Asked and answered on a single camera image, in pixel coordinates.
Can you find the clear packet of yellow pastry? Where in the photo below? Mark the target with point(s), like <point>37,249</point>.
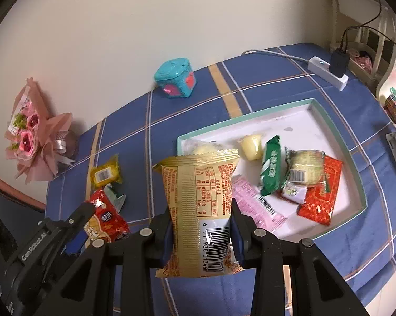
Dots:
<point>202,148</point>

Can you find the black charger plug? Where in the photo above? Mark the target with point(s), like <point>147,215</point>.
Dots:
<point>339,62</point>

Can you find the yellow snack packet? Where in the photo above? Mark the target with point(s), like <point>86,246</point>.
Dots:
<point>105,172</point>

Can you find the pink flower bouquet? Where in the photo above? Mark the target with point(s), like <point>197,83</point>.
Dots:
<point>33,138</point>

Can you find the brown wooden furniture edge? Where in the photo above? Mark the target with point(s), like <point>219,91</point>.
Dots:
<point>16,195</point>

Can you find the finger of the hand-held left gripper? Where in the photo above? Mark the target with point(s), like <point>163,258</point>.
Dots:
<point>82,212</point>
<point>76,241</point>

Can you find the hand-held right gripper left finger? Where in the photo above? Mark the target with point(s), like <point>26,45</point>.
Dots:
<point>166,238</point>

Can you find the pale green snack packet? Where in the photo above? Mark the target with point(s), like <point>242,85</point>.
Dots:
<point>117,200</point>

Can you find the red gold-patterned snack packet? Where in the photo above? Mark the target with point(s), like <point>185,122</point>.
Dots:
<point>319,204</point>

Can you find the teal tin with pink hearts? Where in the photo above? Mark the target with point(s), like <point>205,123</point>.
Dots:
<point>174,79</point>

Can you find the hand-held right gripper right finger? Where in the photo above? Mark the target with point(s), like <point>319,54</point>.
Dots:
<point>237,240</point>

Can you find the beige orange snack packet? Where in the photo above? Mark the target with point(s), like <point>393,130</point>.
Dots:
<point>198,204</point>

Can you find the blue plaid cloth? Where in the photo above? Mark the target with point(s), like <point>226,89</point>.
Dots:
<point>283,82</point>

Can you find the white power strip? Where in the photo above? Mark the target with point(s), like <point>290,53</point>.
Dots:
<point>316,64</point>

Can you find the white tray with teal rim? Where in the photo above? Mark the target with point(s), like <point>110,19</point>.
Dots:
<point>300,121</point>

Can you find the pale yellow jelly cup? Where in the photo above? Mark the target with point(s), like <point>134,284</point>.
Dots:
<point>252,145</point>

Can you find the clear green noodle cake packet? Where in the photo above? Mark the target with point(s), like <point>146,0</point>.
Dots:
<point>305,164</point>

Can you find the white wooden chair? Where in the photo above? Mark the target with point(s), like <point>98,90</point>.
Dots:
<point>382,39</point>

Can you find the pink snack packet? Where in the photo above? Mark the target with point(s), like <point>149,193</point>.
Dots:
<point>250,200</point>

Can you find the pink cloth item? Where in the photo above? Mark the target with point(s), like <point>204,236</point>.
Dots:
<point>362,61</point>

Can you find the red cartoon snack packet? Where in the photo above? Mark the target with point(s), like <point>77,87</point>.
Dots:
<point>109,220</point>

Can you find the white curved holder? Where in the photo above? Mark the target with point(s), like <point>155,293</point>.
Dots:
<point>395,79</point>

